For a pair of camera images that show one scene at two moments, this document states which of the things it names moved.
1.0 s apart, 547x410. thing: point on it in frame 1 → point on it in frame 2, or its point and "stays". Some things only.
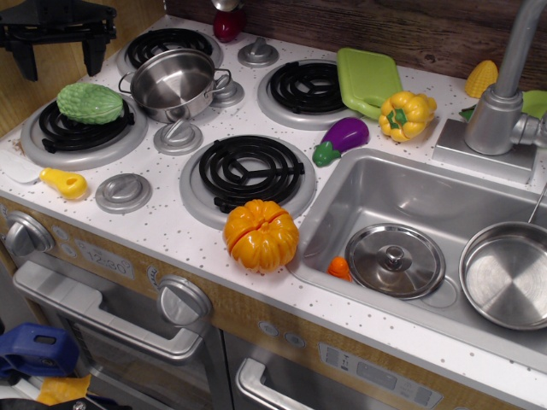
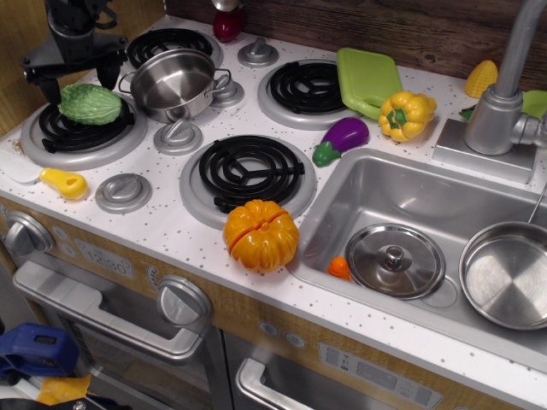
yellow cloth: (56, 390) stays
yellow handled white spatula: (67, 184) stays
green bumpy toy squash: (89, 102) stays
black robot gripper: (36, 22) → (62, 55)
